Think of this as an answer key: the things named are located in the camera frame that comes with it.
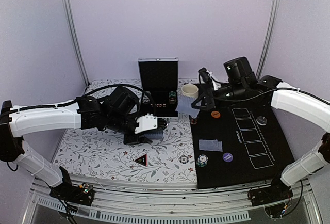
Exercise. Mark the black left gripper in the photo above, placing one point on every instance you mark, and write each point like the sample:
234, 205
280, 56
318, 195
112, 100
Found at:
128, 140

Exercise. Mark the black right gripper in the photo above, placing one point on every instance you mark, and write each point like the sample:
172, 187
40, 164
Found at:
212, 99

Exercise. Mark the orange big blind button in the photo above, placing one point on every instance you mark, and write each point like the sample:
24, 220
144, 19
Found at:
215, 114

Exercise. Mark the red black moved chip stack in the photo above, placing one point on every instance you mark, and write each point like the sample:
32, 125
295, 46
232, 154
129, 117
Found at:
193, 120

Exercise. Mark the blue playing card deck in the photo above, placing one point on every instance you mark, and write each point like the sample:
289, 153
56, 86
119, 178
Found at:
156, 134

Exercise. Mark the single blue ten chip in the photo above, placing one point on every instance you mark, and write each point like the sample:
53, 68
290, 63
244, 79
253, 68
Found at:
183, 159

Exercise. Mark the blue green moved chip stack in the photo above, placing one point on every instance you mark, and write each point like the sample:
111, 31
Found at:
202, 160

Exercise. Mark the clear dealer button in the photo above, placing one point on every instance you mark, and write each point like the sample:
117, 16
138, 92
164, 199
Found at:
261, 120

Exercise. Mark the purple small blind button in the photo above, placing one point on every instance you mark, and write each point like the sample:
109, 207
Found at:
227, 157

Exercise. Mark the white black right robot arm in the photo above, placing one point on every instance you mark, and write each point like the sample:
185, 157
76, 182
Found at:
243, 86

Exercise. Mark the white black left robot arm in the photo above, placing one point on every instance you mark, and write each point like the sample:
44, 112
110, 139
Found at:
122, 108

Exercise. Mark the white ceramic cup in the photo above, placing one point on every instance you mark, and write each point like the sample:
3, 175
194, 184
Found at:
190, 90

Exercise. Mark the red triangular all-in marker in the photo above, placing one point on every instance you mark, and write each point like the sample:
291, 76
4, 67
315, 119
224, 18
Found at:
142, 160

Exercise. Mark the row of red dice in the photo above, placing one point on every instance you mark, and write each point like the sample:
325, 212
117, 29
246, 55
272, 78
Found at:
159, 105

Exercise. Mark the floral table cloth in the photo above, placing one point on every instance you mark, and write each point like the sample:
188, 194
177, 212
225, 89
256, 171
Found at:
103, 155

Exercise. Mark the aluminium poker chip case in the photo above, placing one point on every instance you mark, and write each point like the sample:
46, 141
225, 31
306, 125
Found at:
158, 77

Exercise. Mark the black poker mat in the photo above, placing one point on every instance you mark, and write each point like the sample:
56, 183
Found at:
260, 152

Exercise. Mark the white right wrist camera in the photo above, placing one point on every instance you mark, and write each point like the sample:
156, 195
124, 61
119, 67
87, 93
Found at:
212, 81

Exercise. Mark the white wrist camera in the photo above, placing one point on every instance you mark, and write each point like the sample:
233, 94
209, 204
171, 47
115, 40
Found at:
146, 123
212, 81

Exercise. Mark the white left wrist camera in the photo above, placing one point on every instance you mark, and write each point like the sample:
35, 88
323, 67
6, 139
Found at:
146, 123

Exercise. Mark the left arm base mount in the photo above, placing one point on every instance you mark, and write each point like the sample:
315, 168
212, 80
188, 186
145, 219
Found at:
82, 194

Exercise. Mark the right aluminium frame post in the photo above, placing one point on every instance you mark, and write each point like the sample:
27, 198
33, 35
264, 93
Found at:
268, 37

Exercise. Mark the aluminium frame post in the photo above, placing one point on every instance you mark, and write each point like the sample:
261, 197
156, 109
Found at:
74, 38
268, 37

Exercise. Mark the left aluminium frame post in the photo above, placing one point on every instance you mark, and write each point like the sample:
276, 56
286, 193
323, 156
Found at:
74, 38

